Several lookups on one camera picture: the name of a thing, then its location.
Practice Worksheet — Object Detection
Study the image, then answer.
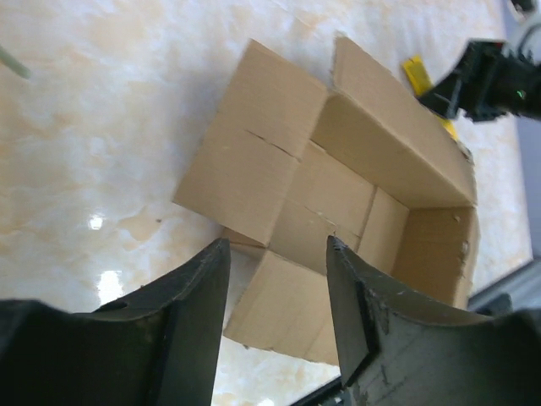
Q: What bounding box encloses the yellow cream tube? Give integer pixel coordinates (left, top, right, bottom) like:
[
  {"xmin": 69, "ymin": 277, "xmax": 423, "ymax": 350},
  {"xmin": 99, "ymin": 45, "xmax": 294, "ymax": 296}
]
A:
[{"xmin": 402, "ymin": 55, "xmax": 458, "ymax": 141}]

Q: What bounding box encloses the brown cardboard express box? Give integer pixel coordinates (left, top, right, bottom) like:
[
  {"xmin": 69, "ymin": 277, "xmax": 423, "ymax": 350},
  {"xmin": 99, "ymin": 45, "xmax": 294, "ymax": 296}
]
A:
[{"xmin": 174, "ymin": 37, "xmax": 479, "ymax": 365}]

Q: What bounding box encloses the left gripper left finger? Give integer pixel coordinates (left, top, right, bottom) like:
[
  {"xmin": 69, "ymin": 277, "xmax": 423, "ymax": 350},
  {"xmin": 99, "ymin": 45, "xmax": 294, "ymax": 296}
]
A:
[{"xmin": 1, "ymin": 239, "xmax": 231, "ymax": 405}]

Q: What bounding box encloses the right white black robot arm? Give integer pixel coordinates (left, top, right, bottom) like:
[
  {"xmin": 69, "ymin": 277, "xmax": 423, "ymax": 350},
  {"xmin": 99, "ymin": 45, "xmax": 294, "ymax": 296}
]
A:
[{"xmin": 417, "ymin": 1, "xmax": 540, "ymax": 123}]

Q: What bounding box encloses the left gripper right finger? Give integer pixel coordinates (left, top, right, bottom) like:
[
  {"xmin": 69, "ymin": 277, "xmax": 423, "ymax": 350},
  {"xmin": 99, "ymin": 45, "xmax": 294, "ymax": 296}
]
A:
[{"xmin": 326, "ymin": 236, "xmax": 540, "ymax": 405}]

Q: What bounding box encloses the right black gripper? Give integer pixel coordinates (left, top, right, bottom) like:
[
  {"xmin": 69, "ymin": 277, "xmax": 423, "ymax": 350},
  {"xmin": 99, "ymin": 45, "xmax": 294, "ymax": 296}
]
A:
[{"xmin": 417, "ymin": 39, "xmax": 528, "ymax": 123}]

